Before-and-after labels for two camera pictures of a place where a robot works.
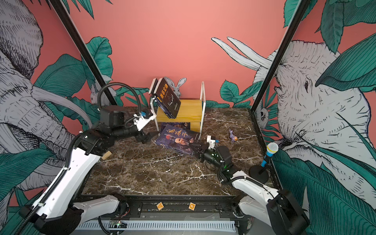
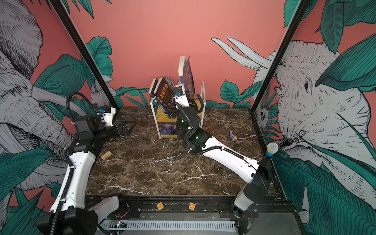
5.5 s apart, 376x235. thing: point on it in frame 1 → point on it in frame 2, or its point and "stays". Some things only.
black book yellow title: [167, 96] stays
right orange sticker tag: [192, 206] stays
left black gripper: [143, 136] → [126, 131]
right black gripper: [203, 152] → [195, 113]
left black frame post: [84, 51] stays
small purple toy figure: [233, 138] stays
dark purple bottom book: [177, 138] → [185, 73]
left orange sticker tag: [160, 206] stays
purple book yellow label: [165, 109] stays
